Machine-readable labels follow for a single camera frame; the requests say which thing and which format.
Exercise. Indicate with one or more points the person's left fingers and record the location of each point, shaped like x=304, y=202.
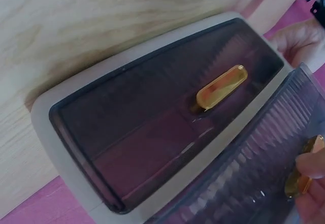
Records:
x=289, y=52

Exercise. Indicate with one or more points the person's right hand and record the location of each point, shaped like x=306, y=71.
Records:
x=316, y=201

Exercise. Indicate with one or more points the grey drawer cabinet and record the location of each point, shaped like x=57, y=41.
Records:
x=40, y=135

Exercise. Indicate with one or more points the person's right thumb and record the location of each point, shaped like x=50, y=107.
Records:
x=313, y=164

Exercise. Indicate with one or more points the person's left hand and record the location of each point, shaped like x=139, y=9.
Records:
x=304, y=39

